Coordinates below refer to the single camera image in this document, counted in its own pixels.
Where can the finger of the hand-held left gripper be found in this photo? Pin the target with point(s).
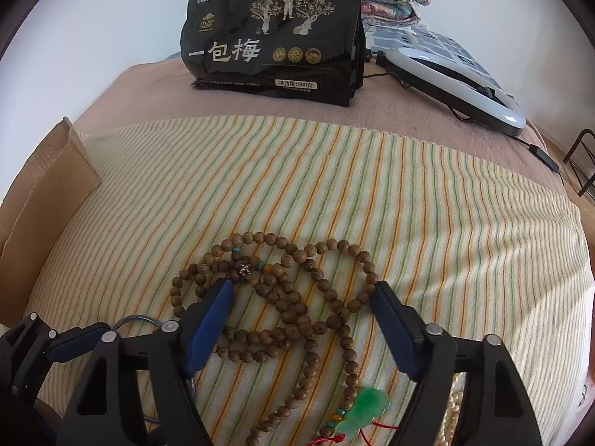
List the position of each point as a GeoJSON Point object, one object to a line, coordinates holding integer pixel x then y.
{"type": "Point", "coordinates": [74, 346]}

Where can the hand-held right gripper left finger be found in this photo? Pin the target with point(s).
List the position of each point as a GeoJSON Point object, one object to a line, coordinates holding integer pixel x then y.
{"type": "Point", "coordinates": [209, 325]}

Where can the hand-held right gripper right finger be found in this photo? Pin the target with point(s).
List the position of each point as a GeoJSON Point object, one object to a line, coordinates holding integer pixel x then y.
{"type": "Point", "coordinates": [395, 330]}

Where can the thin black bangle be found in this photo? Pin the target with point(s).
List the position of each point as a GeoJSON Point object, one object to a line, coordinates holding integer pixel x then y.
{"type": "Point", "coordinates": [137, 317]}

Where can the cardboard box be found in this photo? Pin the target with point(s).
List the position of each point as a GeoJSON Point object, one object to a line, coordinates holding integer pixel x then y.
{"type": "Point", "coordinates": [46, 186]}

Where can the striped cloth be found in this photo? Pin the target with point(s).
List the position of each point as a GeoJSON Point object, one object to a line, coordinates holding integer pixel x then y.
{"type": "Point", "coordinates": [325, 186]}

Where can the tan blanket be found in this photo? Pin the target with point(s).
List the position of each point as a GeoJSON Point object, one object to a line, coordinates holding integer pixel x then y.
{"type": "Point", "coordinates": [418, 125]}

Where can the black metal clothes rack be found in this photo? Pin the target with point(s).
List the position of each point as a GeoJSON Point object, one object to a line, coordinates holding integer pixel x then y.
{"type": "Point", "coordinates": [578, 148]}

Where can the black snack bag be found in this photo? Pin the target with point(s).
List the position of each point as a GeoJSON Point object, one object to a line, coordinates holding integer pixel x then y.
{"type": "Point", "coordinates": [269, 32]}

